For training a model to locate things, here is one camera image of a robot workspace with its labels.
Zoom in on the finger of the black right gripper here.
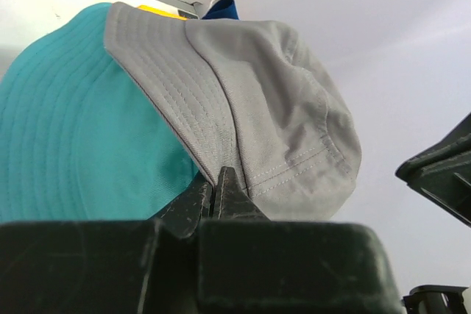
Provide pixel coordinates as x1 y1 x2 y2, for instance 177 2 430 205
403 285 470 314
395 116 470 226

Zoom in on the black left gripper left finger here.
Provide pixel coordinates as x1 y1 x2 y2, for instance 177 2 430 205
1 181 213 313

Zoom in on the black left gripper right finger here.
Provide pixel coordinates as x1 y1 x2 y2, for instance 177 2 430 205
196 167 402 313

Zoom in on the teal bucket hat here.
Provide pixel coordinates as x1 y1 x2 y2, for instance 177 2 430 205
1 3 198 222

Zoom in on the grey bucket hat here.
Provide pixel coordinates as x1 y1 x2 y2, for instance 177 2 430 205
104 3 361 221

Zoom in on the yellow plastic tray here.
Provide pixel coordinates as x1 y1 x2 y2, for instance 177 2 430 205
138 5 187 21

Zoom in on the blue bucket hat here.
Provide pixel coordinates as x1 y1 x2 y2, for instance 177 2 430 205
202 0 239 20

